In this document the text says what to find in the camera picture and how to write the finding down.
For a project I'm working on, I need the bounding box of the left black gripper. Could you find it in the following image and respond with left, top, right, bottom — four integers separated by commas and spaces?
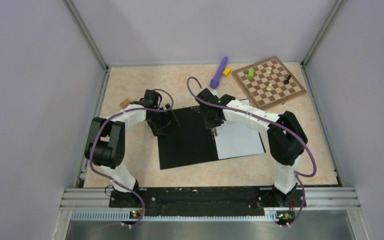
147, 104, 180, 137

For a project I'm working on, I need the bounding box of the white printed paper stack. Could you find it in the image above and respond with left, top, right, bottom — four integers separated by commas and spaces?
214, 99, 266, 161

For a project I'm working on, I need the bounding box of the teal folder black inside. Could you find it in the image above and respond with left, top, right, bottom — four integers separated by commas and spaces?
156, 98, 267, 171

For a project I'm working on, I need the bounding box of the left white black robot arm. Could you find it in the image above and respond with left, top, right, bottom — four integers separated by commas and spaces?
84, 89, 180, 207

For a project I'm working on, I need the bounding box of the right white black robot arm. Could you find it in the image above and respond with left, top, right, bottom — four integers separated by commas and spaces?
195, 88, 308, 206

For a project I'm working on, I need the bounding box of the metal folder clip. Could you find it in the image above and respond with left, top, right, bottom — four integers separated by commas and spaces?
211, 127, 218, 140

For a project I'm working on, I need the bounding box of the yellow block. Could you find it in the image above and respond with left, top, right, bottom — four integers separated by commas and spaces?
222, 67, 231, 77

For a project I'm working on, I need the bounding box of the small brown wooden block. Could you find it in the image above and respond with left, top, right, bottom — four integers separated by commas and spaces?
119, 98, 131, 109

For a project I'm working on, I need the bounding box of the green block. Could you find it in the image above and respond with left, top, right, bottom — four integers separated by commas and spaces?
247, 68, 255, 80

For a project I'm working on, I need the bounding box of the white chess piece lower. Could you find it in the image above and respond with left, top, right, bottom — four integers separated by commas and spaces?
266, 83, 273, 91

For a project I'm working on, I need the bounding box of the white chess piece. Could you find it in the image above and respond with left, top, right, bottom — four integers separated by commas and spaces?
266, 83, 273, 91
266, 66, 272, 74

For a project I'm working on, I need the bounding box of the wooden chessboard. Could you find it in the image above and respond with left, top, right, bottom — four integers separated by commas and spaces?
231, 56, 307, 111

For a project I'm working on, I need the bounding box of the white chess piece upper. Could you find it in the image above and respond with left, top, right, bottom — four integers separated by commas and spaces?
266, 66, 272, 74

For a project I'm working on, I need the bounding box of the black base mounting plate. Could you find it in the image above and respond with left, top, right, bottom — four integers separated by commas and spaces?
109, 186, 306, 217

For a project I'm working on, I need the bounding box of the black chess piece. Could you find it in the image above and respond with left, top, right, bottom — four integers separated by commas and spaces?
283, 74, 292, 85

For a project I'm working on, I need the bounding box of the purple cylindrical handle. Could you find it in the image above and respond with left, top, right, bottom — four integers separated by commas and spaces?
209, 56, 229, 89

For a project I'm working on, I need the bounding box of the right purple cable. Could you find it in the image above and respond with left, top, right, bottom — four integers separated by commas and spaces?
186, 76, 318, 228

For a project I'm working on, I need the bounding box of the aluminium front rail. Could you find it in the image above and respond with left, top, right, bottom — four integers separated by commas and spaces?
60, 186, 361, 223

